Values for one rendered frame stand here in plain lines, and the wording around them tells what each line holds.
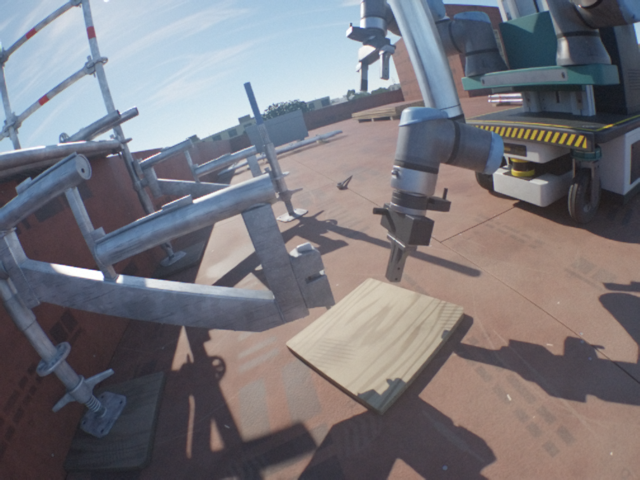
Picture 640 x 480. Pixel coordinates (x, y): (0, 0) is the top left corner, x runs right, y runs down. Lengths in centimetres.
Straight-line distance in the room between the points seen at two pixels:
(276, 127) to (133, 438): 610
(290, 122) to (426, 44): 582
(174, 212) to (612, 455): 80
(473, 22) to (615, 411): 126
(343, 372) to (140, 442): 49
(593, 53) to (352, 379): 105
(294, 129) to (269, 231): 598
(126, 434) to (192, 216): 56
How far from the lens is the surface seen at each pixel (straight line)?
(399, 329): 66
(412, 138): 56
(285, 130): 641
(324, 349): 67
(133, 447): 77
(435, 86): 71
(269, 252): 50
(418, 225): 55
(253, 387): 70
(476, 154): 60
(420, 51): 71
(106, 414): 91
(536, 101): 137
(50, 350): 83
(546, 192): 107
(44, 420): 93
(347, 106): 1241
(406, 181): 56
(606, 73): 101
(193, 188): 160
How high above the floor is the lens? 48
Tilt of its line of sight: 23 degrees down
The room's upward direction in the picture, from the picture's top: 18 degrees counter-clockwise
